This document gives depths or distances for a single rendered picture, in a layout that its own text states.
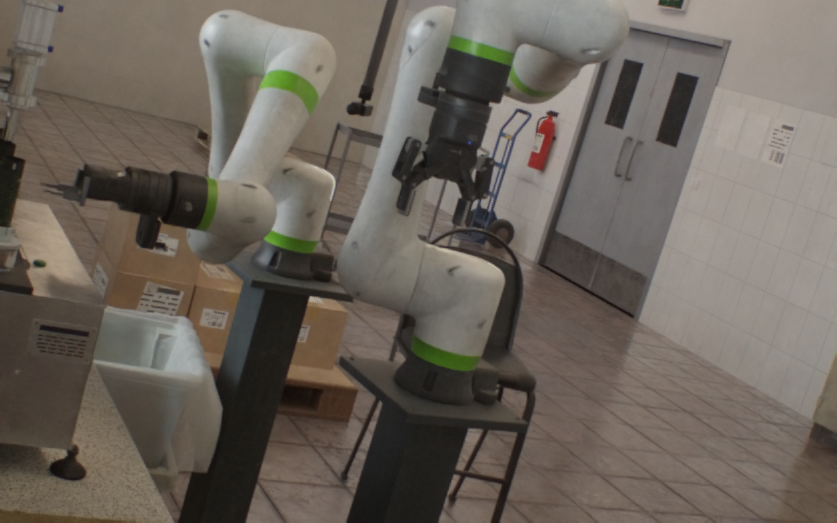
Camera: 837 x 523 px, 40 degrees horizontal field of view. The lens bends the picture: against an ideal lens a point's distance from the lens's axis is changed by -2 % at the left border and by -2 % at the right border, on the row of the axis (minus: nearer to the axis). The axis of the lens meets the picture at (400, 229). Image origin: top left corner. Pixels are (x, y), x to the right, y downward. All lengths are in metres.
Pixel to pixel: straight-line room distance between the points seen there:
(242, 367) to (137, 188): 0.85
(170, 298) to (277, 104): 2.28
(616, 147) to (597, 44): 7.96
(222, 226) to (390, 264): 0.29
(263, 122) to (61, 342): 0.70
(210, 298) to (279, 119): 2.32
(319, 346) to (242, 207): 2.74
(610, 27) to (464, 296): 0.64
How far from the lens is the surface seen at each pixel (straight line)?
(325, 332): 4.67
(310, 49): 2.31
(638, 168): 9.25
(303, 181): 2.60
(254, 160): 2.17
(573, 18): 1.56
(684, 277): 8.53
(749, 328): 8.00
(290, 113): 2.23
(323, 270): 2.70
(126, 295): 4.40
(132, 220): 4.34
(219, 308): 4.50
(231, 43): 2.35
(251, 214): 1.98
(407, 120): 1.98
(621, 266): 9.18
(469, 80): 1.55
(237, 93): 2.45
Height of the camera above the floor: 1.50
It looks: 9 degrees down
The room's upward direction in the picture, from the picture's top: 17 degrees clockwise
